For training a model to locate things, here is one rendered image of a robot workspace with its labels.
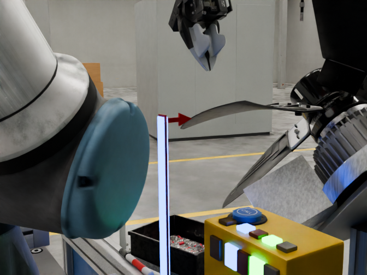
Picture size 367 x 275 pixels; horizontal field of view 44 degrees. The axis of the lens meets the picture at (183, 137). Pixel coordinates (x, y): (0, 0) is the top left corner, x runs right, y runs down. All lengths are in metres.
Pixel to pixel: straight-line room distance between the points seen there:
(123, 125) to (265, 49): 7.38
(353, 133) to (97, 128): 0.71
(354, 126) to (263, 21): 6.78
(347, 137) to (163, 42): 6.17
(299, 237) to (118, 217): 0.28
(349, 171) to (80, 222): 0.66
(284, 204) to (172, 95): 6.17
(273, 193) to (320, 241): 0.42
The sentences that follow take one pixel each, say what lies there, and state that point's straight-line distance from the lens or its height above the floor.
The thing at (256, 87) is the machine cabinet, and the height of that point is 0.82.
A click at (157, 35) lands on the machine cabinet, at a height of 1.63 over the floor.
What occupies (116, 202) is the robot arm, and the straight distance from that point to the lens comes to 0.37.
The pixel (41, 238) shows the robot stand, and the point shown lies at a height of 0.92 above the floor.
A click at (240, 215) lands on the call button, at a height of 1.08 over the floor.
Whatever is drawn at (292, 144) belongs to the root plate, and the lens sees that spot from 1.12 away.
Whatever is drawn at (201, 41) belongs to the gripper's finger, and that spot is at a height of 1.32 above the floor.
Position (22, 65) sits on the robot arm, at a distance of 0.31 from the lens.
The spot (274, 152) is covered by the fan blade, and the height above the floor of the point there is 1.06.
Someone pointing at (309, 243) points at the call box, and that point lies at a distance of 0.58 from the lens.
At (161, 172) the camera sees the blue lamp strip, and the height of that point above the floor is 1.09.
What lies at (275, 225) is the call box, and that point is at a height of 1.07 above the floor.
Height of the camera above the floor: 1.29
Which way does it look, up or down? 10 degrees down
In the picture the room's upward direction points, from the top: 1 degrees counter-clockwise
